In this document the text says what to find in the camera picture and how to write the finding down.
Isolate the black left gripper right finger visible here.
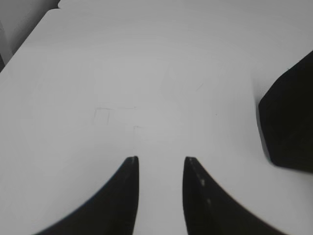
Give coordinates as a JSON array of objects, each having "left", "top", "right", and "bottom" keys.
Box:
[{"left": 182, "top": 157, "right": 282, "bottom": 235}]

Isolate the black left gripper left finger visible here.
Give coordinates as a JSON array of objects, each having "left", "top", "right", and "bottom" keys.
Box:
[{"left": 39, "top": 156, "right": 139, "bottom": 235}]

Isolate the black bag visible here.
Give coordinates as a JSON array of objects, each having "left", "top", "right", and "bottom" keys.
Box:
[{"left": 258, "top": 53, "right": 313, "bottom": 172}]

